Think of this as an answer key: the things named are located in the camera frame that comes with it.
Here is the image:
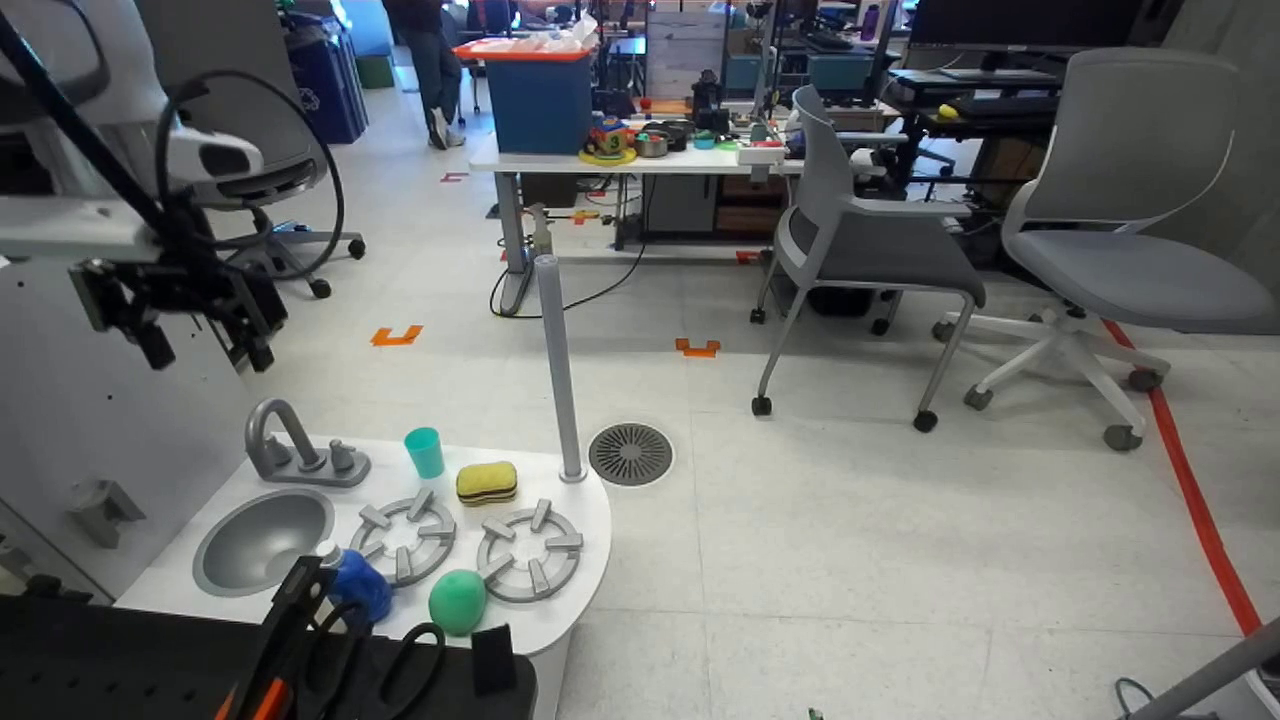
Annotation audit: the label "gray tripod leg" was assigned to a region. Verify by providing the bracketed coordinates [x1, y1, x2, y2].
[1127, 616, 1280, 720]

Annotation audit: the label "gray upright pole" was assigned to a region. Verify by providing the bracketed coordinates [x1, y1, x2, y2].
[530, 250, 594, 486]

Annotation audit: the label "gray stove burner grate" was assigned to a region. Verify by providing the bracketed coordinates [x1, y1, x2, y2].
[347, 483, 465, 587]
[472, 494, 588, 605]

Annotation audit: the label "blue bin with orange lid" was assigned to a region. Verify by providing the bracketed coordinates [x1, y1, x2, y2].
[447, 29, 603, 160]

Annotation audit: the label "gray toy faucet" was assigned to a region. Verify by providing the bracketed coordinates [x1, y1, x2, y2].
[239, 395, 376, 492]

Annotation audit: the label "black monitor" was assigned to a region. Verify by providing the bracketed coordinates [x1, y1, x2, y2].
[903, 0, 1184, 54]

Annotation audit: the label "standing person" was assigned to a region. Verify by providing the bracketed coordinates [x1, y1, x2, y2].
[381, 0, 472, 154]

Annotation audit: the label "gray chair on casters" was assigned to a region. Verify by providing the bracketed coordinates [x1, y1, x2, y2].
[746, 83, 991, 439]

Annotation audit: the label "blue cup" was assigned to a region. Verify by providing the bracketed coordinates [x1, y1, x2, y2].
[325, 542, 400, 628]

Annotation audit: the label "white black office chair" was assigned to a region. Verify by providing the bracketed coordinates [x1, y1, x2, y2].
[133, 0, 374, 303]

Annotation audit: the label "gray sink basin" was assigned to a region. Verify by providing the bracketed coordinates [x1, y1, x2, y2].
[188, 486, 341, 598]

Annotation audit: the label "white toy kitchen panel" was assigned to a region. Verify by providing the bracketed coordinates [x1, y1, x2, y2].
[0, 246, 263, 606]

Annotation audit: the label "yellow sponge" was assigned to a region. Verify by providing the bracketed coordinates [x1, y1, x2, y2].
[451, 460, 525, 512]

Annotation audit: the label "teal plastic cup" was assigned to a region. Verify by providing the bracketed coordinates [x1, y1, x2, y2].
[400, 424, 447, 483]

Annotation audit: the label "white toy kitchen counter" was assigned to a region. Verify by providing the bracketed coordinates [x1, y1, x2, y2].
[114, 437, 620, 659]

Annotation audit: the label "black orange handled scissors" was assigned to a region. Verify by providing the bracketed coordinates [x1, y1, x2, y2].
[213, 551, 451, 720]

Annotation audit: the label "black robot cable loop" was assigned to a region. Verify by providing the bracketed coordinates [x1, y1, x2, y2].
[151, 65, 353, 287]

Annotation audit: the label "black diagonal rod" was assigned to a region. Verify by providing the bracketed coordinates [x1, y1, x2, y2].
[0, 6, 184, 246]

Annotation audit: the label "white work table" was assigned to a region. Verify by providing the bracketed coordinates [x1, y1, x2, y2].
[469, 129, 913, 318]

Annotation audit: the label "black clip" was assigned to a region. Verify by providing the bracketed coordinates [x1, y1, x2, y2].
[465, 620, 525, 698]

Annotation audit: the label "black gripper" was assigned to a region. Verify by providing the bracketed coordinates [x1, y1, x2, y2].
[70, 234, 293, 380]

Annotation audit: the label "blue recycling bin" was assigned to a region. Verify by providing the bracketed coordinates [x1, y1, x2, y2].
[275, 6, 374, 147]

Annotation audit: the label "round floor drain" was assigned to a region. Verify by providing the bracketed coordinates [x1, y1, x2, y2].
[585, 418, 679, 492]

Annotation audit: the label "black mat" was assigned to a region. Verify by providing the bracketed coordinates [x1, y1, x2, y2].
[0, 587, 539, 720]

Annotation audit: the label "large gray office chair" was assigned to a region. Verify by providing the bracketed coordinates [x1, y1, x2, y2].
[928, 45, 1280, 456]

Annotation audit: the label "green ball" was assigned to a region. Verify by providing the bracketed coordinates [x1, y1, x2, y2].
[423, 562, 491, 639]

